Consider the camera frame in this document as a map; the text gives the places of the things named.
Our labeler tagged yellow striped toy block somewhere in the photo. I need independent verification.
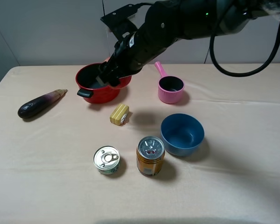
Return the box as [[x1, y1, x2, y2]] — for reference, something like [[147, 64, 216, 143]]
[[110, 104, 129, 126]]

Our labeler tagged red cooking pot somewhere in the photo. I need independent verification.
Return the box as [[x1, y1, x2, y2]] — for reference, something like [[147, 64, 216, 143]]
[[76, 63, 132, 104]]

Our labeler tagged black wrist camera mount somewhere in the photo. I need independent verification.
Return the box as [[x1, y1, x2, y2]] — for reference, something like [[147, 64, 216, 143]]
[[100, 3, 147, 42]]

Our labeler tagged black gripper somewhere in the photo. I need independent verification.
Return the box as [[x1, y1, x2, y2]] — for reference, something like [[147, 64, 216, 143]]
[[96, 31, 159, 87]]

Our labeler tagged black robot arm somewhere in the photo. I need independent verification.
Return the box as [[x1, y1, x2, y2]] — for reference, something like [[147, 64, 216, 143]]
[[96, 0, 280, 87]]

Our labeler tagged orange drink can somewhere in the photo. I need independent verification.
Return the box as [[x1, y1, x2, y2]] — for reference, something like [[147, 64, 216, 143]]
[[136, 136, 165, 176]]

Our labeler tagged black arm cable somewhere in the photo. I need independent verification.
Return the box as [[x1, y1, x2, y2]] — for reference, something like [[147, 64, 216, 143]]
[[209, 14, 280, 77]]

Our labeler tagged purple eggplant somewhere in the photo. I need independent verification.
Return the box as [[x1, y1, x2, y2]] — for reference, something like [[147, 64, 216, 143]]
[[17, 89, 68, 119]]

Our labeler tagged short silver tin can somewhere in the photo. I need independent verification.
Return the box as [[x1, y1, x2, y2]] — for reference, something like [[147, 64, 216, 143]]
[[93, 146, 120, 175]]

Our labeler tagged pink saucepan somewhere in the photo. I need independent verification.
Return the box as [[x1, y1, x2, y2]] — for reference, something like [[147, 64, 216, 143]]
[[154, 62, 185, 104]]

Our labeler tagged blue bowl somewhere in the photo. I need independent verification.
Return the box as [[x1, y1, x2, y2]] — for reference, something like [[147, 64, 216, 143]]
[[161, 113, 205, 157]]

